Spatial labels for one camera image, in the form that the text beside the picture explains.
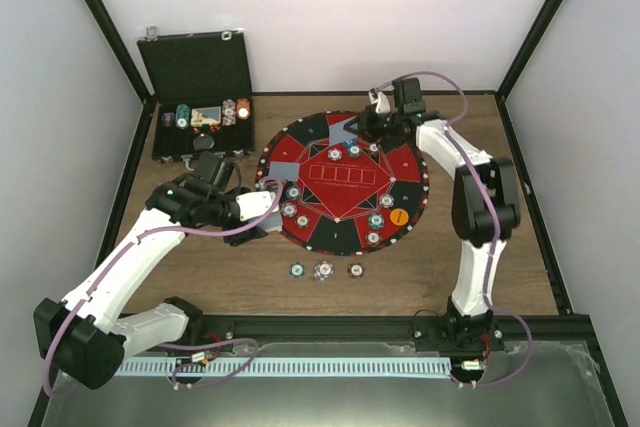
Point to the black poker case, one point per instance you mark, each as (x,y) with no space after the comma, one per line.
(199,70)

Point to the blue white chips in case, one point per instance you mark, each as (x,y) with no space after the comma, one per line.
(229,115)

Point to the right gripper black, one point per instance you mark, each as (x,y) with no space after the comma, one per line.
(364,124)

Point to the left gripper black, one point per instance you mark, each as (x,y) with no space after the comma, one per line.
(240,237)

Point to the clear dealer button in case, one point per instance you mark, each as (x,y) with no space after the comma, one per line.
(203,142)

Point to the orange round button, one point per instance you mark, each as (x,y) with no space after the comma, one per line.
(399,217)

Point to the blue card top seat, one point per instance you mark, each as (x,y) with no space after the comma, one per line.
(337,132)

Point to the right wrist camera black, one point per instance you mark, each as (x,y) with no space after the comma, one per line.
(408,96)

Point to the brown poker chip stack table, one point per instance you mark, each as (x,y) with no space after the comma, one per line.
(355,270)

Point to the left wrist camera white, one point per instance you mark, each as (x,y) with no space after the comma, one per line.
(254,204)

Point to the round red black poker mat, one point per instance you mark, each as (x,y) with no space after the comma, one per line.
(339,196)

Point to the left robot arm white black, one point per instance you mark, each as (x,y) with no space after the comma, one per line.
(83,334)

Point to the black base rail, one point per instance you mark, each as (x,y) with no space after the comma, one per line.
(427,332)

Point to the black aluminium frame post right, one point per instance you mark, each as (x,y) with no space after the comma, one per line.
(534,36)

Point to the orange chips in case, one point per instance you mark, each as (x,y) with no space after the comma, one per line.
(243,108)

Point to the black aluminium frame post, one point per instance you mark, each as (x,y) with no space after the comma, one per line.
(111,34)
(534,36)

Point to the green poker chip stack table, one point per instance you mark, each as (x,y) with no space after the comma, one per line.
(297,270)

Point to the purple chip stack in case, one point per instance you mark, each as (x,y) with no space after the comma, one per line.
(167,119)

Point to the black aluminium frame post left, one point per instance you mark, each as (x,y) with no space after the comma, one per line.
(111,34)

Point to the light blue slotted cable duct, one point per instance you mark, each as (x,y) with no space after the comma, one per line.
(283,367)

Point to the blue card seat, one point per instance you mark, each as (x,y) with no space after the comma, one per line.
(288,171)
(337,132)

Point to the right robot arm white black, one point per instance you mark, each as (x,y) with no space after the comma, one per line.
(485,210)

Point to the card deck in case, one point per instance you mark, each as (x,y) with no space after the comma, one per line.
(205,116)

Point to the metal sheet front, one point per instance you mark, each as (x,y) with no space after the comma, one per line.
(547,384)

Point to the green chip stack in case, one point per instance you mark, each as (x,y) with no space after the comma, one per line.
(182,116)

